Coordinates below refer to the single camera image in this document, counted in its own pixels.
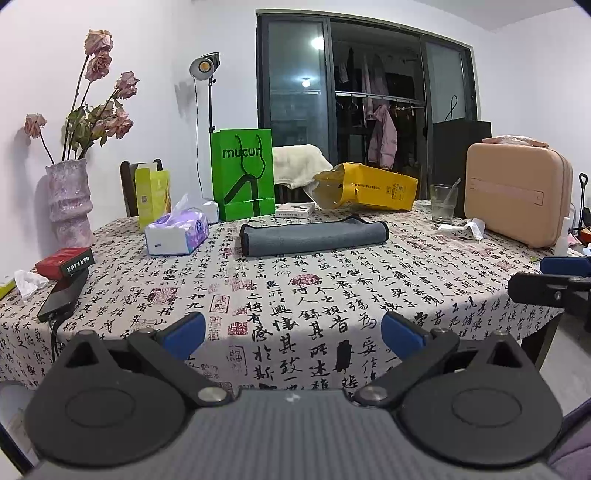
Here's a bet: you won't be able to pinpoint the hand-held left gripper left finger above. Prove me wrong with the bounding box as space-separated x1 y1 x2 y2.
58 312 232 408

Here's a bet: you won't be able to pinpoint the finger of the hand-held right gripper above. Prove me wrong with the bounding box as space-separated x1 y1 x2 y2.
508 272 591 320
540 256 591 278

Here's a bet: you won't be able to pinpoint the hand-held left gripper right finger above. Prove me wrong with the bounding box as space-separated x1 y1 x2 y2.
353 312 536 408

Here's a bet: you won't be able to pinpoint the grey towel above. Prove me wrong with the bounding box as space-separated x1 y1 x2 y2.
239 215 390 257

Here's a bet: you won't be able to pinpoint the white spray bottle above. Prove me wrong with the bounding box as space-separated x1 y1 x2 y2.
553 216 572 257

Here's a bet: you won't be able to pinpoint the pink suitcase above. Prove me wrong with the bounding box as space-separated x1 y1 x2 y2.
464 141 574 249

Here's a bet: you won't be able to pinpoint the purple tissue pack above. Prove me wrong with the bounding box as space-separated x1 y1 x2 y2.
144 194 209 256

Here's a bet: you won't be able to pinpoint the crumpled white tissue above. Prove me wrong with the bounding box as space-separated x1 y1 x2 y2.
435 217 486 241
14 270 49 297

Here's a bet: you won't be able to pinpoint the calligraphy print tablecloth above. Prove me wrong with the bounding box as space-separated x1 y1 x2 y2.
0 198 573 403

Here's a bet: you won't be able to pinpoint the black power bank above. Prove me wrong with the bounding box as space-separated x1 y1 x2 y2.
37 268 89 323

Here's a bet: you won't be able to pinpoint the clear drinking glass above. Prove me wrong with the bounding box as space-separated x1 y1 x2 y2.
430 184 459 225

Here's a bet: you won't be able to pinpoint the pink plastic package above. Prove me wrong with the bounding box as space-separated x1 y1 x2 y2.
481 134 550 149

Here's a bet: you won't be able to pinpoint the clear drinking straw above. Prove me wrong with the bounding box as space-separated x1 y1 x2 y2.
441 178 462 208

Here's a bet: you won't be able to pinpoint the red and black box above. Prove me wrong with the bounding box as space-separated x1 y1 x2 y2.
35 247 96 280

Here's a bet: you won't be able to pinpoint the yellow-green carton box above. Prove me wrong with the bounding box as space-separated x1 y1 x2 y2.
134 162 172 230

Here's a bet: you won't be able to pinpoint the yellow paper bag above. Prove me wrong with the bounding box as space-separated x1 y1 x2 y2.
313 162 419 212

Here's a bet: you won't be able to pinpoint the dark wooden chair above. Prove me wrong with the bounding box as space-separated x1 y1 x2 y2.
119 159 164 217

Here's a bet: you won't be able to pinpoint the black cabinet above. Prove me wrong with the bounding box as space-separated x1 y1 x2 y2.
432 120 493 200

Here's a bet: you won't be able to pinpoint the green paper bag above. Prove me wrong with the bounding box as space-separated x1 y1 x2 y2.
211 128 276 222

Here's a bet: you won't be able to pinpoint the flat white box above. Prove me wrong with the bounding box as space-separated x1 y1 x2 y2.
275 202 317 219

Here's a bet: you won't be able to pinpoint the purple cloth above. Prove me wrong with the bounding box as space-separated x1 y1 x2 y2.
549 427 591 468

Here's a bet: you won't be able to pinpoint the pink ceramic vase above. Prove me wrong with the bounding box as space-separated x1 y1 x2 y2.
45 159 95 248

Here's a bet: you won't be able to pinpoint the cream blanket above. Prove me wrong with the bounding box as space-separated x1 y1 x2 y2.
272 144 334 191

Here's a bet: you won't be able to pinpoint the pink hanging jacket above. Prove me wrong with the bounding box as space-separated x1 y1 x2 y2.
368 104 398 169

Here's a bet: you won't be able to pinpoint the dried pink roses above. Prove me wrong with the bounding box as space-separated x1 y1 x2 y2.
24 29 140 164

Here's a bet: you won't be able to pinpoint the pink hanging shirt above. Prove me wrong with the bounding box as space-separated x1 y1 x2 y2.
361 53 389 121

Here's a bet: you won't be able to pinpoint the studio floor lamp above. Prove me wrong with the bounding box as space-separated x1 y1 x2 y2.
189 52 221 202

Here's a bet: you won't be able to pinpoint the black sliding glass door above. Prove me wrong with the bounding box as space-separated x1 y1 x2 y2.
256 12 479 160

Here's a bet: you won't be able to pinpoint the black handled tool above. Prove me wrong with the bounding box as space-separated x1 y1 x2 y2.
575 172 590 232

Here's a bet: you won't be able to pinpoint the black cable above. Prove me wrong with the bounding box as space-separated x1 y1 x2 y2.
50 314 63 365

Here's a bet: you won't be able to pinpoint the clothes drying rail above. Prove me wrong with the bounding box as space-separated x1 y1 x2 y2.
335 90 426 108

